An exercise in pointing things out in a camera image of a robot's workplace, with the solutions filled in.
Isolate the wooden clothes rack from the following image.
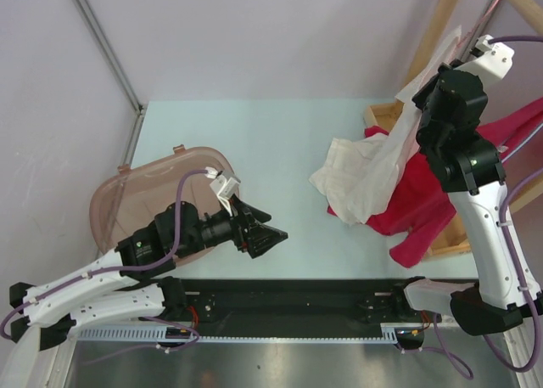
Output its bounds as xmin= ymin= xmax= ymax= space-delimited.
xmin=362 ymin=0 xmax=543 ymax=260

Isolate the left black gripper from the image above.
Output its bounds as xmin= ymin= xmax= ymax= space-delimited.
xmin=176 ymin=194 xmax=287 ymax=258

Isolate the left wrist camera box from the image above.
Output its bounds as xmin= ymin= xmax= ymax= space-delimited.
xmin=205 ymin=169 xmax=241 ymax=212

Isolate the pink wire hanger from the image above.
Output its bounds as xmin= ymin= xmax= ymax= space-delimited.
xmin=456 ymin=0 xmax=500 ymax=48

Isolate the brown translucent plastic basket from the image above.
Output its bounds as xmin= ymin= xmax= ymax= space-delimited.
xmin=89 ymin=145 xmax=234 ymax=254

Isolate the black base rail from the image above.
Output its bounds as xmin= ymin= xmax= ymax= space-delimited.
xmin=162 ymin=279 xmax=433 ymax=336

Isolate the white t shirt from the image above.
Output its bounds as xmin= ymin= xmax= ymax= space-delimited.
xmin=309 ymin=26 xmax=462 ymax=225

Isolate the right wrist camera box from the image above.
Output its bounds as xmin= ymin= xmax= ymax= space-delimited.
xmin=464 ymin=35 xmax=515 ymax=87

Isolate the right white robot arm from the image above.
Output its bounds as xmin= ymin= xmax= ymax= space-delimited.
xmin=391 ymin=60 xmax=542 ymax=336

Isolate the white cable duct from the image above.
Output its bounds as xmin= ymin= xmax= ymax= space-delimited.
xmin=77 ymin=323 xmax=398 ymax=346

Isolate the red t shirt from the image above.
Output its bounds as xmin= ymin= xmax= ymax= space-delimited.
xmin=326 ymin=98 xmax=543 ymax=271

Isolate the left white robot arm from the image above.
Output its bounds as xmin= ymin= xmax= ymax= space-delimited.
xmin=1 ymin=196 xmax=288 ymax=350

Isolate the blue wire hanger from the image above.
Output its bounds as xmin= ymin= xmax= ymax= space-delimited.
xmin=502 ymin=122 xmax=543 ymax=163

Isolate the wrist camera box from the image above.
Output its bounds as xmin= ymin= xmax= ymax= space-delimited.
xmin=205 ymin=169 xmax=241 ymax=212
xmin=464 ymin=35 xmax=515 ymax=87

